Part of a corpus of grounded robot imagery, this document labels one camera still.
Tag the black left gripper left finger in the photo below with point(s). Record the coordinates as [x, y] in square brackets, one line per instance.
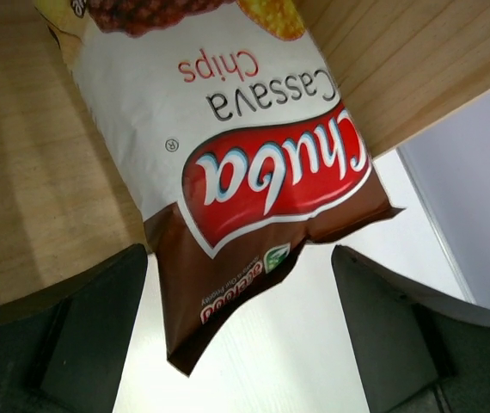
[63, 349]

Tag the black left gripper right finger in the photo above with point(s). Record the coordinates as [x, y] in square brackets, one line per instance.
[417, 349]

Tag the Chuba cassava chips bag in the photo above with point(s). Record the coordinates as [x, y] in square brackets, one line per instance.
[230, 133]

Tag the wooden two-tier shelf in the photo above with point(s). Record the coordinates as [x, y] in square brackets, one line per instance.
[402, 66]

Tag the right aluminium frame post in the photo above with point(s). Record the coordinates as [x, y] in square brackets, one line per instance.
[437, 229]

